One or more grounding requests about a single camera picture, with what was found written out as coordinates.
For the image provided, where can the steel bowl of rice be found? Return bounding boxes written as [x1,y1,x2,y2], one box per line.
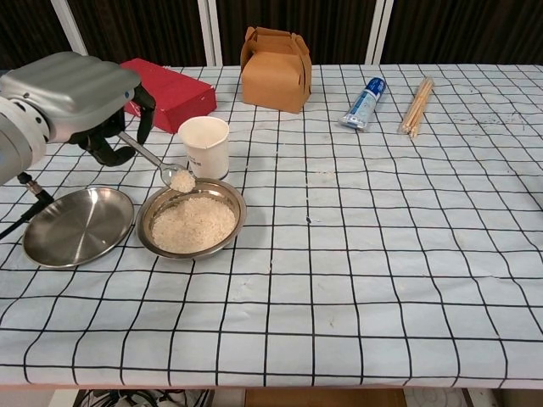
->
[136,177,248,259]

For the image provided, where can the blue white toothpaste tube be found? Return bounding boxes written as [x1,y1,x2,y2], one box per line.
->
[338,76,387,132]

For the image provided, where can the empty stainless steel plate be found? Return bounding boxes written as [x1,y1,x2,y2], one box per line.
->
[22,187,136,269]

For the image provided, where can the brown cardboard takeaway box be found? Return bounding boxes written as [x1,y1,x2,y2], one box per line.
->
[239,25,313,114]

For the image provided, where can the white paper cup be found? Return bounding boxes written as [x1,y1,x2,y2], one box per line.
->
[177,116,231,181]

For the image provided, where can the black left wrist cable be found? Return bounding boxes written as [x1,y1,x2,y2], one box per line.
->
[0,171,55,241]

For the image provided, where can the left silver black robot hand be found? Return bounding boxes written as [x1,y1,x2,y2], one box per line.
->
[0,51,157,168]

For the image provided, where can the bundle of wooden skewers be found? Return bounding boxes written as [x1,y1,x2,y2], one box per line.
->
[398,75,436,140]

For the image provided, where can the red rectangular box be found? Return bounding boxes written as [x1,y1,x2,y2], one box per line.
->
[120,58,217,135]

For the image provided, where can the black floor cables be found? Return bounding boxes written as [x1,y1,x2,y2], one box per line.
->
[76,387,213,407]

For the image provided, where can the white black checkered tablecloth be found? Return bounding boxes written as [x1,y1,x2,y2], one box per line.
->
[0,63,543,389]

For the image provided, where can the small metal spoon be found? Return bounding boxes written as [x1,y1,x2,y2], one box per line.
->
[117,130,197,192]

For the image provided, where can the dark partition screen white frames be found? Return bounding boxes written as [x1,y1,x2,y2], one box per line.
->
[0,0,543,71]

